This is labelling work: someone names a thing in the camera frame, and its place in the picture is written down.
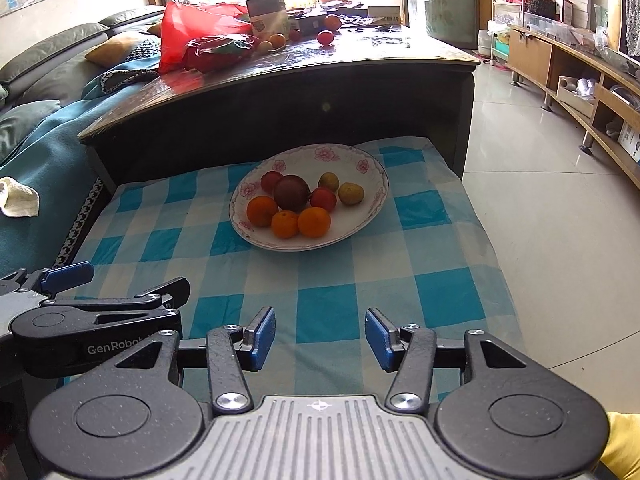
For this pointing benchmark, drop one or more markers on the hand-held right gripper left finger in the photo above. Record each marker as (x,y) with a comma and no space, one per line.
(262,335)

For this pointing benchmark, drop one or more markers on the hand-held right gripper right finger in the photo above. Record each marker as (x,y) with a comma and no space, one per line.
(377,337)

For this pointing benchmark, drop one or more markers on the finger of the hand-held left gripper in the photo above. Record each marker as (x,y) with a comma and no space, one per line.
(125,304)
(67,276)

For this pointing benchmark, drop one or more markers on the orange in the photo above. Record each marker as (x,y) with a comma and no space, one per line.
(332,22)
(285,224)
(314,221)
(277,40)
(261,211)

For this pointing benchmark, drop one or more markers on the red tomato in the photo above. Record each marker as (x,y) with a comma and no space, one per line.
(271,180)
(325,37)
(323,198)

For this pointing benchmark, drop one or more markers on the small yellow-brown fruit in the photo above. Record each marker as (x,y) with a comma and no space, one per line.
(328,181)
(351,193)

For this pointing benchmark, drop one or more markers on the white floral plate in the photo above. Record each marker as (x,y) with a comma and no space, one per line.
(360,170)

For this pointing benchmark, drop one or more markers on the blue white checked cloth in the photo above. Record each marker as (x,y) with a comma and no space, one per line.
(350,285)

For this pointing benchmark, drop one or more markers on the teal blanket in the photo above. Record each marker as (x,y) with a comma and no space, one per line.
(50,150)

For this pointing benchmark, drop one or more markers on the dark red round fruit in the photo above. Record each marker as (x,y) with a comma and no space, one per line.
(292,192)

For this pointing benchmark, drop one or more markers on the black white knitted cloth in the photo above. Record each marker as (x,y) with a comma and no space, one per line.
(127,79)

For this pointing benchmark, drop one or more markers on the grey sofa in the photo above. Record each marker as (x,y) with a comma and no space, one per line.
(45,55)

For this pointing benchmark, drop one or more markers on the dark coffee table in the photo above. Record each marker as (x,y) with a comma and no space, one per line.
(300,105)

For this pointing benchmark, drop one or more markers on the yellow cushion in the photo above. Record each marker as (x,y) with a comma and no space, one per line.
(120,47)

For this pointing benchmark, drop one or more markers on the red green plastic bag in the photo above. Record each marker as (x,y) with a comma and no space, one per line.
(215,52)

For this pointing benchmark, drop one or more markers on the yellow cloth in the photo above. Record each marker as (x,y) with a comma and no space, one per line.
(622,445)

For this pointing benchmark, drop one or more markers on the pale round fruit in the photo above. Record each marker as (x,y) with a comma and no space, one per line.
(264,46)

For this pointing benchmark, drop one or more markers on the small red fruit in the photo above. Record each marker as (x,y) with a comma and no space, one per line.
(295,35)

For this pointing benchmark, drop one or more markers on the blue white box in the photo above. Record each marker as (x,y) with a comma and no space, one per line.
(630,142)

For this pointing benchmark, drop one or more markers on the paper carton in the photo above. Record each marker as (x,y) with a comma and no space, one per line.
(267,15)

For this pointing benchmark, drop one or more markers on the wooden TV stand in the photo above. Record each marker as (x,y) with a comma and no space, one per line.
(530,55)

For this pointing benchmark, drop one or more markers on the white storage rack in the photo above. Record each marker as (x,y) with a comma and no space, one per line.
(502,20)

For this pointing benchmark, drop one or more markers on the dark woven basket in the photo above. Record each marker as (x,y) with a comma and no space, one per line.
(540,5)

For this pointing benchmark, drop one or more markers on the white lace cloth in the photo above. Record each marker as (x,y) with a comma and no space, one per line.
(631,15)

